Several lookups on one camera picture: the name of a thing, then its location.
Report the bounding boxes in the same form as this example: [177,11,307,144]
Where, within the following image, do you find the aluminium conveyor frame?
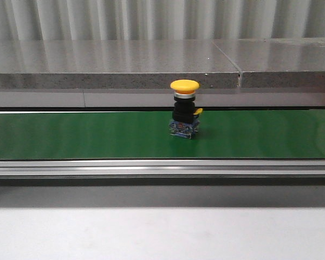
[0,159,325,186]

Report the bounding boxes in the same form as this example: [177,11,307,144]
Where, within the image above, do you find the yellow mushroom push button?
[169,79,203,139]

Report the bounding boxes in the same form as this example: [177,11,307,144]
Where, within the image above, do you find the green conveyor belt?
[0,109,325,160]

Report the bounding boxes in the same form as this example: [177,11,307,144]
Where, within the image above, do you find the grey stone ledge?
[0,38,325,92]

